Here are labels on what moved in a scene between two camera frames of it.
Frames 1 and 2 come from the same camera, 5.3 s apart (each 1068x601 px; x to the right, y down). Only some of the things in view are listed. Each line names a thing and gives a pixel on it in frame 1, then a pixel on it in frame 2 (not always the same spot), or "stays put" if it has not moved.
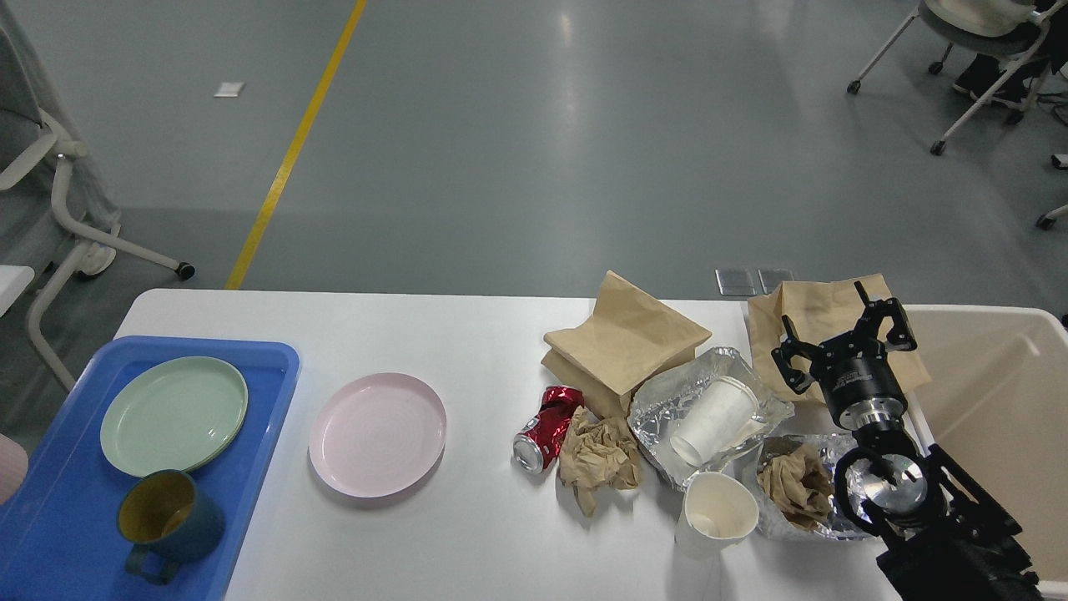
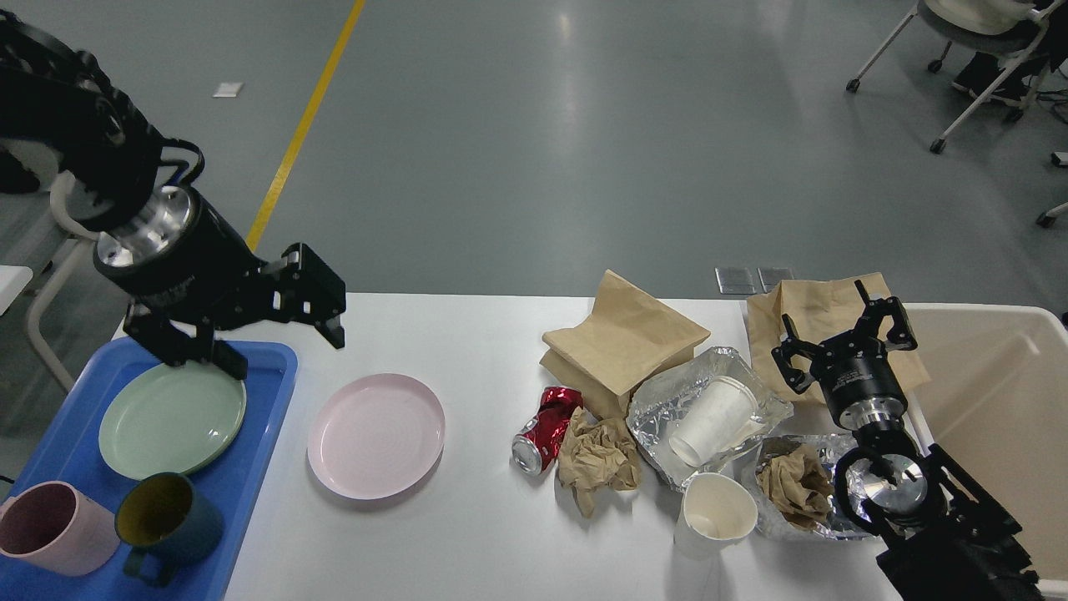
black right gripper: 858,379 stays put
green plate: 176,414 stays put
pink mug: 13,467 -> 52,525
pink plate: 376,434 stays put
